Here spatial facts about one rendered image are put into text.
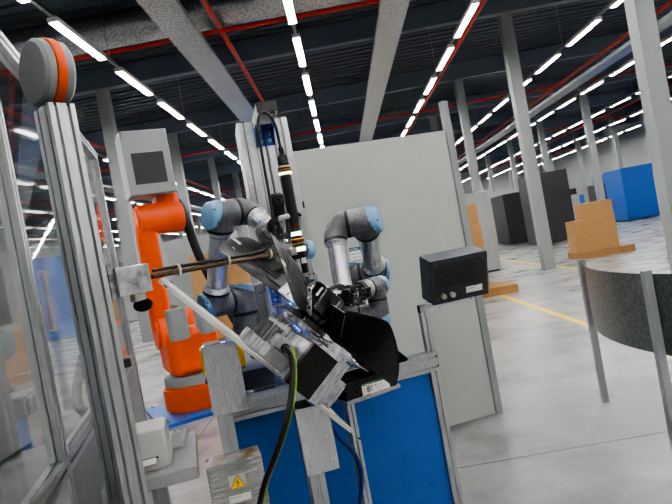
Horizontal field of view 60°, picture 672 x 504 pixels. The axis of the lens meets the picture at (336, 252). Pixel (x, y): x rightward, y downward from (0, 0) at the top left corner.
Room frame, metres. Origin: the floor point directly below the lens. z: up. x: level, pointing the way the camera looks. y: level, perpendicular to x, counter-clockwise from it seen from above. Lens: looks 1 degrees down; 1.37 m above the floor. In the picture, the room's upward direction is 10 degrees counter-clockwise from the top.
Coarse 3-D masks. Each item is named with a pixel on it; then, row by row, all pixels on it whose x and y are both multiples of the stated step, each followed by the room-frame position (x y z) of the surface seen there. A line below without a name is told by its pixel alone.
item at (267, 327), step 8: (272, 312) 1.79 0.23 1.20; (264, 320) 1.75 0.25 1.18; (272, 320) 1.74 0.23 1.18; (280, 320) 1.73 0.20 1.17; (256, 328) 1.74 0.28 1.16; (264, 328) 1.72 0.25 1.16; (272, 328) 1.70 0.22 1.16; (280, 328) 1.70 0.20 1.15; (288, 328) 1.70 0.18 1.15; (264, 336) 1.69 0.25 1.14; (304, 336) 1.72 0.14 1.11
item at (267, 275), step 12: (228, 240) 1.84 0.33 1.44; (240, 240) 1.89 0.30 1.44; (252, 240) 1.94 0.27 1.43; (228, 252) 1.79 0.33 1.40; (240, 252) 1.82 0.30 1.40; (264, 252) 1.90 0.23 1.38; (240, 264) 1.78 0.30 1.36; (252, 264) 1.81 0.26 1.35; (264, 264) 1.84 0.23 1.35; (276, 264) 1.87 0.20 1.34; (264, 276) 1.80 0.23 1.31; (276, 276) 1.82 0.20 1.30; (276, 288) 1.79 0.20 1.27
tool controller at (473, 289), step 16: (432, 256) 2.39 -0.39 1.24; (448, 256) 2.37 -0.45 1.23; (464, 256) 2.36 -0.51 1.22; (480, 256) 2.38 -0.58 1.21; (432, 272) 2.34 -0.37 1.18; (448, 272) 2.35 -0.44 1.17; (464, 272) 2.37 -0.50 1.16; (480, 272) 2.40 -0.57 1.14; (432, 288) 2.35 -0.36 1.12; (448, 288) 2.37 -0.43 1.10; (464, 288) 2.39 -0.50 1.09; (480, 288) 2.41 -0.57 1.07; (432, 304) 2.37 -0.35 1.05
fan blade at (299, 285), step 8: (280, 248) 1.57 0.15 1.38; (280, 256) 1.52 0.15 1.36; (288, 256) 1.62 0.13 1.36; (288, 264) 1.57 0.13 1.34; (296, 264) 1.67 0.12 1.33; (288, 272) 1.53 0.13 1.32; (296, 272) 1.62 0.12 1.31; (288, 280) 1.49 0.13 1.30; (296, 280) 1.59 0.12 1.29; (304, 280) 1.69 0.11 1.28; (296, 288) 1.58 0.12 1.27; (304, 288) 1.67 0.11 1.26; (296, 296) 1.55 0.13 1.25; (304, 296) 1.66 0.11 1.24; (296, 304) 1.52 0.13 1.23; (304, 304) 1.65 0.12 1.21
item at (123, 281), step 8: (144, 264) 1.43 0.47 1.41; (112, 272) 1.38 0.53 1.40; (120, 272) 1.38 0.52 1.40; (128, 272) 1.40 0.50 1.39; (136, 272) 1.42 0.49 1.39; (144, 272) 1.43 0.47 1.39; (112, 280) 1.38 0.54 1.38; (120, 280) 1.38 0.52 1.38; (128, 280) 1.40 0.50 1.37; (136, 280) 1.41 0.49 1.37; (144, 280) 1.43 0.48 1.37; (112, 288) 1.38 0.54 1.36; (120, 288) 1.38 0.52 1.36; (128, 288) 1.39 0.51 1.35; (136, 288) 1.41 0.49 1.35; (144, 288) 1.43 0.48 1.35; (152, 288) 1.44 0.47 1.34; (112, 296) 1.37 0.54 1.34; (120, 296) 1.38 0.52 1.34
